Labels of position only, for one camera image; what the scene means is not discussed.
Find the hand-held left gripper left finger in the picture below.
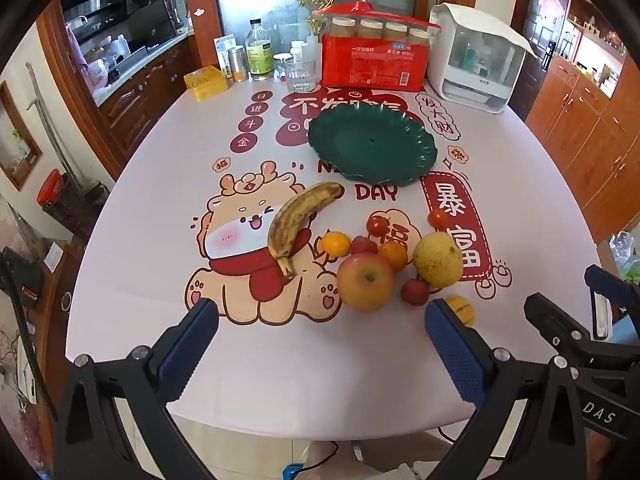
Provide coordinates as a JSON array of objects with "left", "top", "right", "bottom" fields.
[{"left": 52, "top": 297, "right": 221, "bottom": 480}]

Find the white cup sterilizer cabinet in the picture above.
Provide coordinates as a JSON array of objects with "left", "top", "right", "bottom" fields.
[{"left": 425, "top": 2, "right": 541, "bottom": 115}]

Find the dark wooden entry door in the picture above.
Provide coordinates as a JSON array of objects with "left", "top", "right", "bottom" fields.
[{"left": 510, "top": 0, "right": 571, "bottom": 121}]

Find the white carton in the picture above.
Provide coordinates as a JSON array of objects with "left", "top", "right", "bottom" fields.
[{"left": 214, "top": 35, "right": 238, "bottom": 78}]

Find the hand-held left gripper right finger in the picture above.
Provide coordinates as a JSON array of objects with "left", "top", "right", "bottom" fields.
[{"left": 424, "top": 297, "right": 601, "bottom": 480}]

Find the red yellow apple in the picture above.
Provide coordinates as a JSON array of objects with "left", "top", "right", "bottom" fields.
[{"left": 336, "top": 252, "right": 396, "bottom": 312}]

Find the wooden kitchen base cabinet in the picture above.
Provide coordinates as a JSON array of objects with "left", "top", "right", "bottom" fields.
[{"left": 95, "top": 40, "right": 196, "bottom": 153}]

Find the small orange tangerine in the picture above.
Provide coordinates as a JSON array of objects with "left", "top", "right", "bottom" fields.
[
  {"left": 378, "top": 241, "right": 408, "bottom": 271},
  {"left": 320, "top": 231, "right": 350, "bottom": 257}
]

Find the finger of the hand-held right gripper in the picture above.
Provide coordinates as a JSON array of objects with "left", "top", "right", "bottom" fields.
[
  {"left": 584, "top": 263, "right": 640, "bottom": 346},
  {"left": 523, "top": 293, "right": 596, "bottom": 361}
]

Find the clear drinking glass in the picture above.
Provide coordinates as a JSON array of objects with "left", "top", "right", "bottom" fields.
[{"left": 284, "top": 55, "right": 317, "bottom": 93}]

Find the yellow cardboard box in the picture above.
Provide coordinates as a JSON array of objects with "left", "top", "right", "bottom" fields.
[{"left": 183, "top": 66, "right": 228, "bottom": 101}]

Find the wooden floor cabinet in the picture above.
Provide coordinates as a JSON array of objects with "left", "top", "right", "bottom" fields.
[{"left": 525, "top": 55, "right": 640, "bottom": 241}]

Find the silver metal can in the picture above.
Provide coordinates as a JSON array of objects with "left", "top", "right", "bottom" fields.
[{"left": 228, "top": 46, "right": 248, "bottom": 82}]

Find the red paper cup package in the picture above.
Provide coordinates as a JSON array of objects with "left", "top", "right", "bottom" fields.
[{"left": 312, "top": 1, "right": 443, "bottom": 92}]

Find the large yellow pear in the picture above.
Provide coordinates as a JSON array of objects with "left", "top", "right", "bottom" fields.
[{"left": 413, "top": 232, "right": 465, "bottom": 288}]

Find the wooden wall niche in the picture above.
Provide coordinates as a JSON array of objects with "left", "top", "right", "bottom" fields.
[{"left": 0, "top": 80, "right": 44, "bottom": 192}]

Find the clear bottle green label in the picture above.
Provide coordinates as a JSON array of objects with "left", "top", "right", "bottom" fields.
[{"left": 245, "top": 18, "right": 276, "bottom": 81}]

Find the spotted yellow banana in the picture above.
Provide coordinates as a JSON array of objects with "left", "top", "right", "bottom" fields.
[{"left": 267, "top": 181, "right": 345, "bottom": 277}]

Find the dark green scalloped plate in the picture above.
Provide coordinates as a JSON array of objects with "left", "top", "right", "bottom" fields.
[{"left": 307, "top": 108, "right": 438, "bottom": 187}]

